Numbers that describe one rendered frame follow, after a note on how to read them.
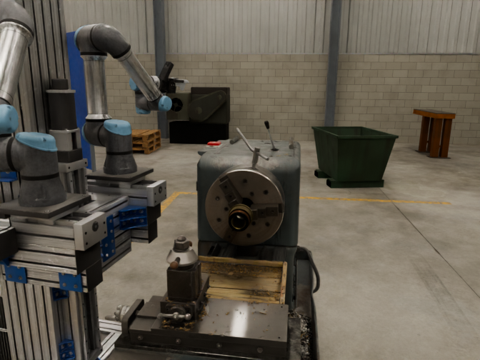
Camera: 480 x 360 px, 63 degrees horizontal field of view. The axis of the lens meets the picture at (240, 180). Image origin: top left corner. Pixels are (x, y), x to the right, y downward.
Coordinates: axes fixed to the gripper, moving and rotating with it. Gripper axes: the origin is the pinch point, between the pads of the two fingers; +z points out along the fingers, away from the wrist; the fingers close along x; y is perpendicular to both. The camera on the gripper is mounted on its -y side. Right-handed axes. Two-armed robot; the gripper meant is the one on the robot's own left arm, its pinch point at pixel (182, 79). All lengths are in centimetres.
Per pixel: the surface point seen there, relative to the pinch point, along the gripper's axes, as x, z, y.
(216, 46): -586, 744, -24
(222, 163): 63, -38, 27
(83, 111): -374, 183, 96
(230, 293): 99, -74, 57
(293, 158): 87, -21, 21
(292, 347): 131, -92, 48
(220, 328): 115, -101, 46
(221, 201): 74, -51, 38
